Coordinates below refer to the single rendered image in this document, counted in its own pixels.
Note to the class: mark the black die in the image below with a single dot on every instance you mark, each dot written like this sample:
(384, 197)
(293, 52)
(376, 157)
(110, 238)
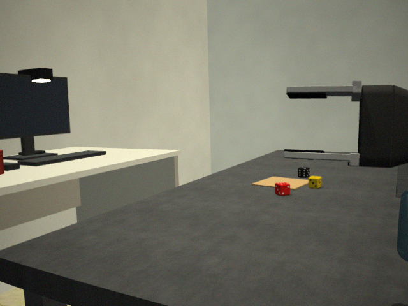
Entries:
(303, 172)

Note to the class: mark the yellow die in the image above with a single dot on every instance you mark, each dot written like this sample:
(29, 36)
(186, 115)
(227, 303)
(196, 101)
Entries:
(315, 182)

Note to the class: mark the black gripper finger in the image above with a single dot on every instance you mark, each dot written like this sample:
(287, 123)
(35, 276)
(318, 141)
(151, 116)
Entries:
(352, 158)
(305, 92)

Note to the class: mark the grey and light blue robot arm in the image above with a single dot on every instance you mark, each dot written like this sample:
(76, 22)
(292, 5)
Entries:
(402, 237)

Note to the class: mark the red die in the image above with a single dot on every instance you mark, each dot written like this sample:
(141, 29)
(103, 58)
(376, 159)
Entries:
(282, 188)

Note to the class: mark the tan square mat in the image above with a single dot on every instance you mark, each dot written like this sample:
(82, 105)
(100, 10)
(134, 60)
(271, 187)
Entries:
(270, 182)

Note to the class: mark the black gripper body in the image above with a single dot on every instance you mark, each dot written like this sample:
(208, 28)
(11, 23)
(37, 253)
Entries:
(383, 126)

